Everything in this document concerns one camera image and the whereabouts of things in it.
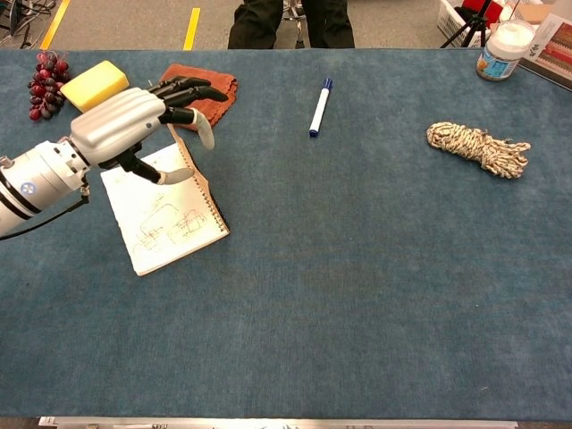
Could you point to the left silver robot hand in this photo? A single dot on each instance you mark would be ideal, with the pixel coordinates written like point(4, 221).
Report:
point(116, 120)

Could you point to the yellow spiral notebook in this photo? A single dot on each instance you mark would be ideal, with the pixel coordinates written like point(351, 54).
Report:
point(165, 223)

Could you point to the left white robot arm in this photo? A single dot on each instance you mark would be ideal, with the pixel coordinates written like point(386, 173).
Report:
point(40, 183)

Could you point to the brown cloth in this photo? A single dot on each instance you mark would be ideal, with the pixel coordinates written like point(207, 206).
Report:
point(221, 109)

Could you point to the yellow sponge block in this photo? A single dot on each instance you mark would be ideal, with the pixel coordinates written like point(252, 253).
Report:
point(96, 85)

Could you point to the dark red grape bunch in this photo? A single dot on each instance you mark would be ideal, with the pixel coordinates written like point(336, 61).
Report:
point(44, 89)

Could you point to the yellow floor tape strip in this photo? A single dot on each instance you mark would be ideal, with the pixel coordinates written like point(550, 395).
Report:
point(192, 29)
point(56, 24)

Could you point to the black trouser leg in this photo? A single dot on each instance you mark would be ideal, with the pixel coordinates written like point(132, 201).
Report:
point(328, 24)
point(257, 24)

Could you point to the metal stool base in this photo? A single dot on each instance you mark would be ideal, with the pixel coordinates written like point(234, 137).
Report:
point(294, 22)

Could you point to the white blue marker pen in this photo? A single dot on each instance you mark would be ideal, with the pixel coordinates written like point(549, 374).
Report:
point(320, 109)

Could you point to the white plastic basket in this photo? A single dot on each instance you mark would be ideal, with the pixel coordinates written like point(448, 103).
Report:
point(451, 22)

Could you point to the black tripod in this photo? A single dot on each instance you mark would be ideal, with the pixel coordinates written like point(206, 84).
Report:
point(474, 22)

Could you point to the white lidded jar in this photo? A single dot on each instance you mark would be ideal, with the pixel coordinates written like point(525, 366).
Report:
point(502, 49)

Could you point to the patterned print box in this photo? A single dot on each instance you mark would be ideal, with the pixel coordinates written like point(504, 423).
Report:
point(552, 49)

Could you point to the aluminium table edge rail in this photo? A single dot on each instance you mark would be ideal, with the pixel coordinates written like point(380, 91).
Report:
point(268, 423)

